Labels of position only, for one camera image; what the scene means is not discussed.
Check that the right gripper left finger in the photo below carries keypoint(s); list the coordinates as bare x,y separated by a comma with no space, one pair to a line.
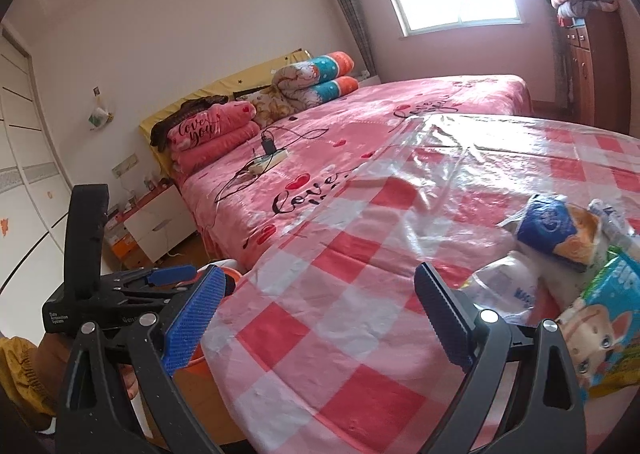
132,331

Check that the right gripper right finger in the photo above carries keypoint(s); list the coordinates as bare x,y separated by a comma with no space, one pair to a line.
544,412

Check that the person left hand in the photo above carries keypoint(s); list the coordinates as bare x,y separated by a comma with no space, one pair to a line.
130,381

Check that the orange box on floor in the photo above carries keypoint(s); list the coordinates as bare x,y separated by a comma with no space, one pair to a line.
127,251

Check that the white bedside table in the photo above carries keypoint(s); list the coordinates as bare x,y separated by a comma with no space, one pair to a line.
161,223

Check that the green blue cartoon wipes pack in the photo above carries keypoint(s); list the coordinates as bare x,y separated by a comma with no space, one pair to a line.
601,328

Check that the white wardrobe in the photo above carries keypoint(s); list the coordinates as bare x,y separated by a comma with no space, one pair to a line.
34,201

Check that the crushed white plastic bottle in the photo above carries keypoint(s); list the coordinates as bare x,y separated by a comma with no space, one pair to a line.
508,286

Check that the pink love you bed cover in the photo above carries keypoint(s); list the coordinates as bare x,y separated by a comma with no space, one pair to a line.
240,215

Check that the blue white snack bag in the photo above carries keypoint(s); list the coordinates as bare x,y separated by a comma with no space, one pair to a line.
552,226

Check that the folded pink love you blanket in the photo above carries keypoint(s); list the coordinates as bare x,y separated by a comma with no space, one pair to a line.
204,137

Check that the white power strip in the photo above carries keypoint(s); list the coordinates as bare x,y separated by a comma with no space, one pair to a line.
265,162

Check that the red white checkered plastic sheet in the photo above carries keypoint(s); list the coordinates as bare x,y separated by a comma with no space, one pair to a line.
329,350

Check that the black charger plug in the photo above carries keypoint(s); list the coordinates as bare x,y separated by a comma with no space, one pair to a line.
268,143

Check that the floral yellow pillow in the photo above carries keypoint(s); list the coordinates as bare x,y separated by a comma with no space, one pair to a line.
270,106

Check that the yellow headboard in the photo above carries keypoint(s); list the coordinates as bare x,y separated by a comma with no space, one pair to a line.
237,84

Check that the rolled floral orange teal quilt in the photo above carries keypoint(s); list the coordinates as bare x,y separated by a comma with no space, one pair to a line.
308,84

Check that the brown wooden cabinet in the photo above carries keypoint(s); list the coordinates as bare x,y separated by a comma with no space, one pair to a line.
599,71

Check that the grey curtain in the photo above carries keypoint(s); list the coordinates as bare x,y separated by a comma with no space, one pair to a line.
350,9

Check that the wall hung plastic bag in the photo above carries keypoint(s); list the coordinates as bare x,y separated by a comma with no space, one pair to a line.
100,116

